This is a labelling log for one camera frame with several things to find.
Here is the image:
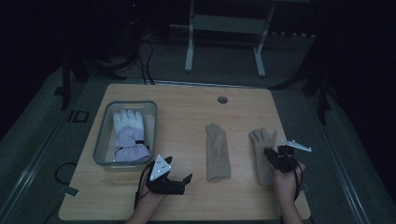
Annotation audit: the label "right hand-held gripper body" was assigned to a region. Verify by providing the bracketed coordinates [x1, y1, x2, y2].
[270, 138, 313, 174]

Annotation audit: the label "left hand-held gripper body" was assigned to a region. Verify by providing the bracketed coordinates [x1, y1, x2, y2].
[145, 154, 188, 196]

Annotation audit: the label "beige knit glove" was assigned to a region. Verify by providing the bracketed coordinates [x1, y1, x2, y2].
[205, 123, 233, 183]
[247, 127, 278, 187]

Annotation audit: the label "purple glove with white patch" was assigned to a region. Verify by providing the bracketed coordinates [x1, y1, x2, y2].
[112, 108, 152, 163]

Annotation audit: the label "translucent plastic bin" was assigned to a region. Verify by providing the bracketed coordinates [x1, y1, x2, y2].
[92, 100, 158, 172]

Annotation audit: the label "person's right hand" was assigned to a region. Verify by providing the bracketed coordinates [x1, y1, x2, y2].
[273, 161, 307, 201]

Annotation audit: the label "person's left hand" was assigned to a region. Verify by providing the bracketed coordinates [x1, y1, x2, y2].
[136, 183, 168, 206]

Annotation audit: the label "dark tripod stand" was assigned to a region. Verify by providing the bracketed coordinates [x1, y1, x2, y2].
[269, 59, 335, 126]
[54, 50, 139, 112]

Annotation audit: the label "light metal stand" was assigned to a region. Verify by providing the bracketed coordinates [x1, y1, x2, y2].
[184, 0, 276, 78]

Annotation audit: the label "left hand-held gripper cable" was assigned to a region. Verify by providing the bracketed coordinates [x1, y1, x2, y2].
[134, 161, 155, 210]

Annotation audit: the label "hand-held gripper cable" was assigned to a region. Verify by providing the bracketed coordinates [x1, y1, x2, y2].
[134, 161, 155, 210]
[291, 161, 305, 201]

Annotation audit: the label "right hand-held gripper cable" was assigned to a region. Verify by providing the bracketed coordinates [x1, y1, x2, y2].
[291, 161, 305, 201]

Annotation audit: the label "black cables behind table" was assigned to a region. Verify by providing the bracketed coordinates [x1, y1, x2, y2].
[136, 38, 156, 86]

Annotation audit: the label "black cable loop on floor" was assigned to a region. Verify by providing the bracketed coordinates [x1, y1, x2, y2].
[53, 161, 78, 185]

